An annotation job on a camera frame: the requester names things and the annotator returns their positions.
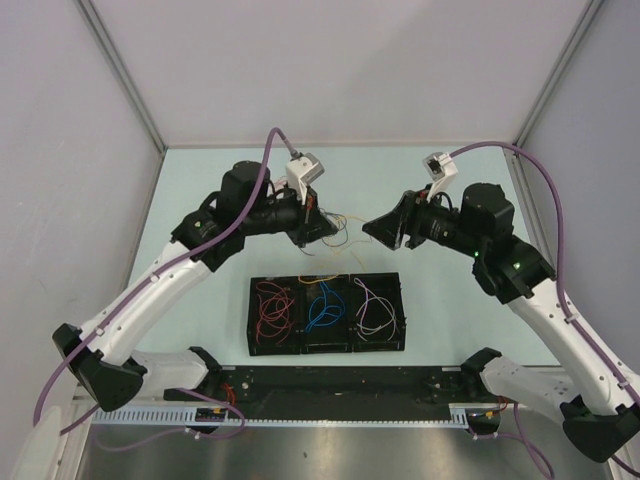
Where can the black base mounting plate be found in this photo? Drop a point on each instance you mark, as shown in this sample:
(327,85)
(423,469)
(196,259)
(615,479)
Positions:
(356,393)

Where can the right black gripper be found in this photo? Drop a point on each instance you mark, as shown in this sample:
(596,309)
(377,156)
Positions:
(406,218)

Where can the grey slotted cable duct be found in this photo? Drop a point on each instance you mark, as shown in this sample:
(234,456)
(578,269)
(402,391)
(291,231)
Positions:
(191,416)

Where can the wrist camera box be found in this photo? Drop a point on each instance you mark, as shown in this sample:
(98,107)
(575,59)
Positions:
(301,172)
(442,171)

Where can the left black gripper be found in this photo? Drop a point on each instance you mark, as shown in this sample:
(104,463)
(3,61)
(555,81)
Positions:
(311,225)

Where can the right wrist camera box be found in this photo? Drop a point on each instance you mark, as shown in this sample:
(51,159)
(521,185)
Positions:
(442,171)

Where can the black three-compartment tray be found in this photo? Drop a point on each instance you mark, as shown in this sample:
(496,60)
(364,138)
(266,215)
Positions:
(344,313)

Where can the aluminium corner post left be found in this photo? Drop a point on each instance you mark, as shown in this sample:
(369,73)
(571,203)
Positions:
(111,54)

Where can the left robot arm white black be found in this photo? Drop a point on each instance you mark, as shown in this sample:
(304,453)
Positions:
(102,352)

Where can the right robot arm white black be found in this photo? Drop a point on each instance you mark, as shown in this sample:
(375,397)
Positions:
(593,406)

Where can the aluminium corner post right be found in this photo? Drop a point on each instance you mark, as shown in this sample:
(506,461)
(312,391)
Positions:
(570,49)

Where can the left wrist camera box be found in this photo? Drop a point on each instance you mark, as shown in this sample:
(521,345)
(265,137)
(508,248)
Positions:
(301,172)

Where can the aluminium corner post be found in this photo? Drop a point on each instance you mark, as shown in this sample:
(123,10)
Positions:
(570,49)
(111,54)

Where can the aluminium side rail right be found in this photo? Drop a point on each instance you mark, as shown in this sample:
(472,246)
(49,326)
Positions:
(536,234)

